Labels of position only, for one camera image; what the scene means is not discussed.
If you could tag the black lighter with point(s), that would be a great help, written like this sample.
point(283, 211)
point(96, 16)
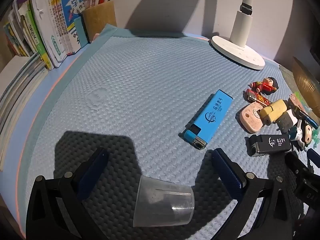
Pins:
point(272, 143)

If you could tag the black white doll figure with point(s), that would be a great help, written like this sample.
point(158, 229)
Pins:
point(303, 133)

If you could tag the blue lighter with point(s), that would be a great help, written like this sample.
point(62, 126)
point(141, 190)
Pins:
point(212, 117)

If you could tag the light blue folder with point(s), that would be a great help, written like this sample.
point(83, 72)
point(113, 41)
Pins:
point(80, 32)

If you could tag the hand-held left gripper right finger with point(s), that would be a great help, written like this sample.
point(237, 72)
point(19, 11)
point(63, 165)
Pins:
point(226, 171)

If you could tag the clear plastic cup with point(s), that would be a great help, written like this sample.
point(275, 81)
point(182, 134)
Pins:
point(162, 202)

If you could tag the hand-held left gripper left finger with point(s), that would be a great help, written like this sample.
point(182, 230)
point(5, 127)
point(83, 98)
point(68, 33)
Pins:
point(93, 172)

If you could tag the golden ribbed bowl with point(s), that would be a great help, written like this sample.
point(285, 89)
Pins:
point(307, 85)

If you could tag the small pink eraser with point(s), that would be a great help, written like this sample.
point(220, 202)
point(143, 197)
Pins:
point(96, 36)

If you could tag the white charger plug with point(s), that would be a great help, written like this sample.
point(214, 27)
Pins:
point(288, 120)

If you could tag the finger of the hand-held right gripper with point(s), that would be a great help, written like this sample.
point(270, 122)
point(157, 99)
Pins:
point(314, 158)
point(298, 167)

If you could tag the green small toy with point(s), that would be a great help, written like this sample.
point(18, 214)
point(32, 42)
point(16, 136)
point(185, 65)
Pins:
point(316, 135)

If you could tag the black monitor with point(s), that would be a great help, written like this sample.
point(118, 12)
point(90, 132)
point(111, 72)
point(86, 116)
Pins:
point(315, 51)

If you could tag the row of upright books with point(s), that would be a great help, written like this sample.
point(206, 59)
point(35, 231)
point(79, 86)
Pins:
point(42, 30)

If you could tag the red yellow clear lighter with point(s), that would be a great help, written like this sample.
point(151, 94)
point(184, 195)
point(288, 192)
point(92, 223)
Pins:
point(257, 97)

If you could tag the white desk lamp base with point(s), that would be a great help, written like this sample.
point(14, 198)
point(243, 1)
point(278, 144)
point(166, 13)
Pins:
point(240, 47)

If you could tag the brown pen holder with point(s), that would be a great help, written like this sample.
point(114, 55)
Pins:
point(100, 20)

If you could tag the blue textured mat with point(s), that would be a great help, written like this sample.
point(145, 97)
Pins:
point(140, 85)

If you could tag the red doll figure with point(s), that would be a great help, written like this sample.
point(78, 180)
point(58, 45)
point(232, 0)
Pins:
point(267, 85)

